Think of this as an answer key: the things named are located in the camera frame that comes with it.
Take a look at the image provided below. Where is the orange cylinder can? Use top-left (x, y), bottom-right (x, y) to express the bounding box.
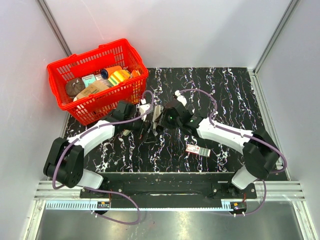
top-left (100, 65), bottom-right (123, 79)

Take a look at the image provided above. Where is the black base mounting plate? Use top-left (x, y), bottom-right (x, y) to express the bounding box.
top-left (79, 172), bottom-right (258, 201)

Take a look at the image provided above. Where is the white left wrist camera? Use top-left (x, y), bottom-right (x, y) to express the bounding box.
top-left (139, 98), bottom-right (151, 122)

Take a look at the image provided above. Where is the teal white card box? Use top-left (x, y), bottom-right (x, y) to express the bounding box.
top-left (81, 74), bottom-right (96, 88)

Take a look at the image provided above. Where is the brown cardboard box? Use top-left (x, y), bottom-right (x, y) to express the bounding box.
top-left (75, 80), bottom-right (110, 100)

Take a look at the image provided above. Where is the red white staple box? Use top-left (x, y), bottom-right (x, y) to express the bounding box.
top-left (185, 144), bottom-right (211, 157)

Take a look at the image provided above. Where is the brown round pouch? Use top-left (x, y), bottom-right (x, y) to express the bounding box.
top-left (65, 77), bottom-right (86, 98)

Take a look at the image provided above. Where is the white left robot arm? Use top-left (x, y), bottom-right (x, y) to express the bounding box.
top-left (43, 100), bottom-right (151, 198)

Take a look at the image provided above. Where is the orange snack packet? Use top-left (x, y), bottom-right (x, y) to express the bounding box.
top-left (129, 70), bottom-right (141, 79)

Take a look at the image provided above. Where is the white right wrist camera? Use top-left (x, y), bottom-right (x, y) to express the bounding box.
top-left (174, 90), bottom-right (187, 107)

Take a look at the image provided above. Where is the aluminium frame rail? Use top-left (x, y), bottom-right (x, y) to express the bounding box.
top-left (34, 181), bottom-right (305, 212)

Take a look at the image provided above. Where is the beige black stapler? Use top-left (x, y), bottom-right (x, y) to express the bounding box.
top-left (139, 105), bottom-right (164, 142)

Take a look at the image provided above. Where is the yellow green box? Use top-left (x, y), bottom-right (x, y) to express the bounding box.
top-left (107, 69), bottom-right (131, 86)

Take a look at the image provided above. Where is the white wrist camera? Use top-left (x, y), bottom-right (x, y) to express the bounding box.
top-left (174, 90), bottom-right (187, 107)
top-left (139, 98), bottom-right (151, 122)

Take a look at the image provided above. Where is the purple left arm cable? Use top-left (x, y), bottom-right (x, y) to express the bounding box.
top-left (51, 89), bottom-right (155, 225)

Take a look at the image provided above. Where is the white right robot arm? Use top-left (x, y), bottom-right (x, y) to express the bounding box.
top-left (158, 101), bottom-right (280, 198)

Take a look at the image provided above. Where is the red plastic shopping basket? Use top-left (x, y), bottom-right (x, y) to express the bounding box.
top-left (47, 38), bottom-right (149, 125)

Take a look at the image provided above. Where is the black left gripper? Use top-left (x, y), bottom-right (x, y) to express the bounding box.
top-left (124, 111), bottom-right (157, 143)

